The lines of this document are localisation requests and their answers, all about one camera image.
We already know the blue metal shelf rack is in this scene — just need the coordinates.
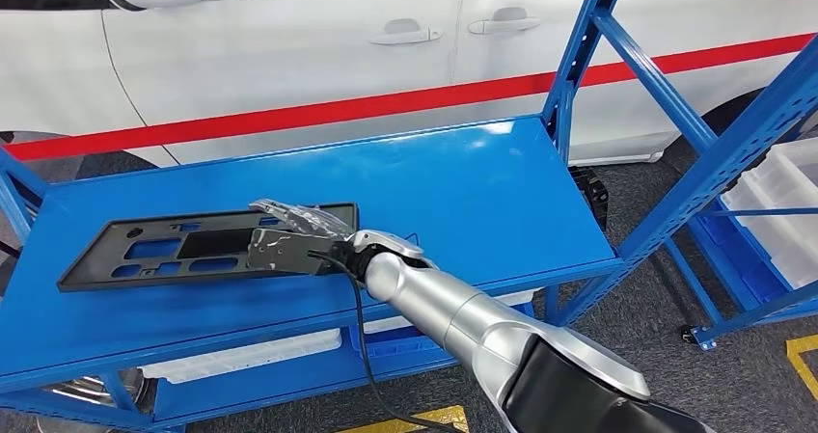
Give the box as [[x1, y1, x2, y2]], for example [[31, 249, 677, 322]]
[[0, 0, 818, 433], [664, 122, 818, 353]]

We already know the black plastic plate frame part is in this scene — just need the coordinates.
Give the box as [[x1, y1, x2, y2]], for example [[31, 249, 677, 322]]
[[56, 202, 361, 293]]

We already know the black ribbed object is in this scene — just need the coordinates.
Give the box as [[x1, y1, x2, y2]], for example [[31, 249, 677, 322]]
[[568, 166, 610, 232]]

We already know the black camera cable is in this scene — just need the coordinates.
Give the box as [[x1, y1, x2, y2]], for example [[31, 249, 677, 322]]
[[310, 251, 461, 433]]

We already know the chrome base stanchion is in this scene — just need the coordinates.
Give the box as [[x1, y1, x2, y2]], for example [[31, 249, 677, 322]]
[[38, 368, 154, 433]]

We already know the white car with red stripe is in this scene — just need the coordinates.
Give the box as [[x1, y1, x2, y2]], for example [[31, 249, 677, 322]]
[[0, 0, 818, 170]]

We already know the blue plastic bin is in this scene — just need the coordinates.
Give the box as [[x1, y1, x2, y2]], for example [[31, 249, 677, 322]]
[[347, 302, 536, 361], [687, 215, 818, 319]]

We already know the yellow floor tape square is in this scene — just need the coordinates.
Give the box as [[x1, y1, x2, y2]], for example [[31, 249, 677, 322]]
[[785, 335, 818, 400], [335, 405, 471, 433]]

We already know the white car door handle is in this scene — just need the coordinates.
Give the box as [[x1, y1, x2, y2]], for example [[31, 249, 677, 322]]
[[368, 17, 444, 46], [467, 6, 542, 37]]

